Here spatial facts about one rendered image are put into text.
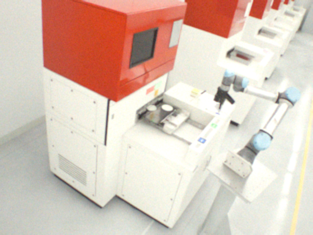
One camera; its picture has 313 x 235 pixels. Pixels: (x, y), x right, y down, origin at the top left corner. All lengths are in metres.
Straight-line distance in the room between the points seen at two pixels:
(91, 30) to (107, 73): 0.29
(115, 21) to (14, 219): 1.91
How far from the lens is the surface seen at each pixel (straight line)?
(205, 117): 2.49
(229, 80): 2.09
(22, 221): 2.71
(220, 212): 2.48
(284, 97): 2.13
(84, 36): 1.86
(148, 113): 2.38
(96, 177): 2.42
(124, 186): 2.58
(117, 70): 1.74
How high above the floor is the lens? 2.19
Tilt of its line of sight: 33 degrees down
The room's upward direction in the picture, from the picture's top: 11 degrees clockwise
